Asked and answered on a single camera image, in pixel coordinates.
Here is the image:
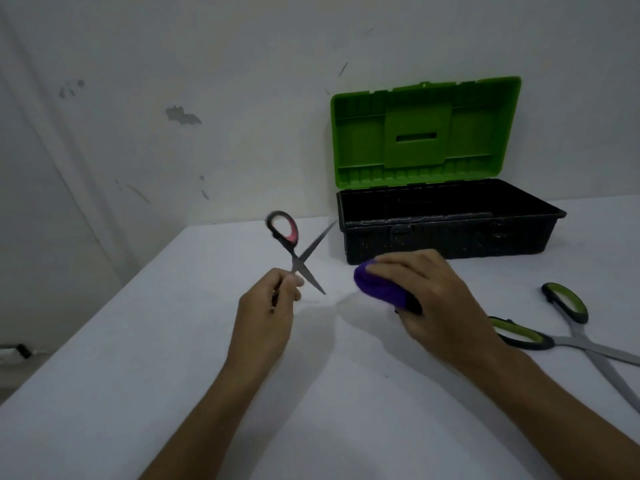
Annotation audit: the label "person's right hand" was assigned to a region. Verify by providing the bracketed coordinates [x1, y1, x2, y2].
[366, 249, 502, 369]

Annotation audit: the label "person's left hand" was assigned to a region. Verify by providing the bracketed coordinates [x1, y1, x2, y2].
[226, 268, 305, 368]

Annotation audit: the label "red and black scissors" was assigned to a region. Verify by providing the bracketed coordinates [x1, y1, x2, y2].
[265, 211, 338, 313]

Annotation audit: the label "purple cleaning cloth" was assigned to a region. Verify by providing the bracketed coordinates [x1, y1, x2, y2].
[353, 261, 424, 316]

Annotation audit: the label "person's right forearm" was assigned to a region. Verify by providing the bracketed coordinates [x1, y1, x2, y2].
[456, 339, 640, 480]

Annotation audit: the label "person's left forearm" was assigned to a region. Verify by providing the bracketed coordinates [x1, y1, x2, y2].
[139, 356, 282, 480]

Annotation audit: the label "green and black scissors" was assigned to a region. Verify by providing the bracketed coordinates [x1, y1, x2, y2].
[488, 283, 640, 415]

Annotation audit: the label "black toolbox with green lid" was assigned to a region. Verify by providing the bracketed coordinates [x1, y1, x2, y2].
[330, 76, 568, 266]

